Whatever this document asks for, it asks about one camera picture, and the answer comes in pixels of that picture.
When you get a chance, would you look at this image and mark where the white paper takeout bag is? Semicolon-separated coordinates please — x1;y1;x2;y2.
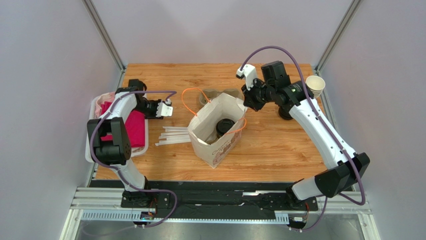
181;88;248;169

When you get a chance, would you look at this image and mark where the black plastic cup lid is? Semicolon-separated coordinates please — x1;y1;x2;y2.
215;118;235;138

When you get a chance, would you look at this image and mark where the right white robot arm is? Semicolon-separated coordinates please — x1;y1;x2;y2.
236;61;370;203

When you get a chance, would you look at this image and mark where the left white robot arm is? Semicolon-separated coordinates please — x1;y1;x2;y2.
86;79;176;202

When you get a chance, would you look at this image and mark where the pink folded cloth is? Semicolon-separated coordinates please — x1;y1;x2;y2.
94;98;146;148

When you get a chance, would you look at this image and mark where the stack of black lids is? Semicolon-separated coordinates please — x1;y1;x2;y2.
278;106;293;121

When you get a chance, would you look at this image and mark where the bundle of wrapped straws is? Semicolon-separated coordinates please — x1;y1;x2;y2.
155;126;191;147

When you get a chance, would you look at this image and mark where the white plastic basket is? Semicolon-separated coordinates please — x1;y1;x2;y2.
89;92;149;157

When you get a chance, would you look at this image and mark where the stack of paper cups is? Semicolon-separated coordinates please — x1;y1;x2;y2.
305;75;326;99

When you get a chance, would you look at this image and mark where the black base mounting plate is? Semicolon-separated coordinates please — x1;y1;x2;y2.
89;180;320;222

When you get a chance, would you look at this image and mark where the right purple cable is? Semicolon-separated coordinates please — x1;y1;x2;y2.
239;45;367;233

